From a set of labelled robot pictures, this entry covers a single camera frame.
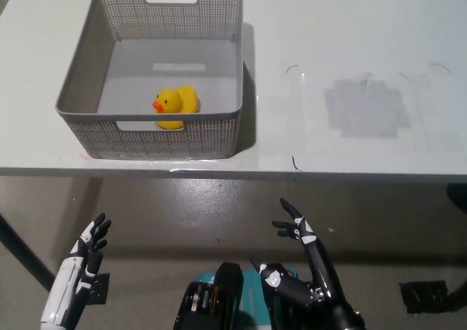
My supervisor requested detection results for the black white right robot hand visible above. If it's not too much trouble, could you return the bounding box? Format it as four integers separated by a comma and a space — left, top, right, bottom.
250, 197, 342, 307

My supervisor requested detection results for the black floor tape patch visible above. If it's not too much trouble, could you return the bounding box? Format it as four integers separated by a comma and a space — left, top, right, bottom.
90, 273, 110, 305
398, 280, 449, 313

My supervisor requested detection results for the grey perforated plastic basket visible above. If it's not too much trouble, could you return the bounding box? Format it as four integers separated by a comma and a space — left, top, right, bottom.
55, 0, 244, 159

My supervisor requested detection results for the black table leg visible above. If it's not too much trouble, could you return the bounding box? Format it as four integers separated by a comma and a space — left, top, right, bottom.
0, 212, 52, 291

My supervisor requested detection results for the black teal robot body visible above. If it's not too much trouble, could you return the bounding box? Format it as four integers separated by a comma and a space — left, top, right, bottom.
174, 262, 329, 330

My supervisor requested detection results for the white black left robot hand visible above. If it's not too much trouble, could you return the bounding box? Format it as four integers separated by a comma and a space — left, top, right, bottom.
39, 212, 112, 327

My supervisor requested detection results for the black round object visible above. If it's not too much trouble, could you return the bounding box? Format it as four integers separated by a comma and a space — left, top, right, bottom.
447, 183, 467, 207

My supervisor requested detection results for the yellow rubber duck toy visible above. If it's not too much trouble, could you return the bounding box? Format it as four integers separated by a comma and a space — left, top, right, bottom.
152, 84, 200, 130

